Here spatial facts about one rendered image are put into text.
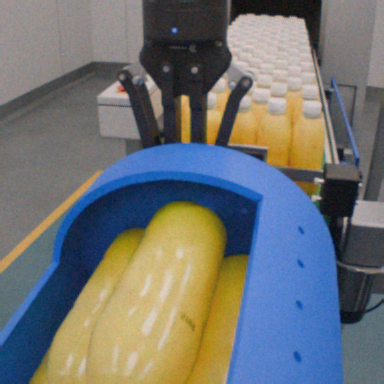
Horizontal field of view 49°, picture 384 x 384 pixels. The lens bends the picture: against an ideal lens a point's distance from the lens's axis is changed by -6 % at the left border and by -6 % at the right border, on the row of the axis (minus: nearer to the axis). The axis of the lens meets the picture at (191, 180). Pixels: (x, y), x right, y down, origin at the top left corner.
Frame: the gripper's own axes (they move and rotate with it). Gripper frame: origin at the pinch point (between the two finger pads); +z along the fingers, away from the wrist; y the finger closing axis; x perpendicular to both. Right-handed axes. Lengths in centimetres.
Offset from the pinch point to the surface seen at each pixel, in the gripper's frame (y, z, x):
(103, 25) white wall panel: 214, 56, -475
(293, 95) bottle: -12, 9, -68
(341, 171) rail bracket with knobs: -22, 16, -43
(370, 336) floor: -57, 116, -94
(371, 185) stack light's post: -37, 35, -75
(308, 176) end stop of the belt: -16, 20, -46
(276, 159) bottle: -9, 17, -48
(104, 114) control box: 31, 10, -49
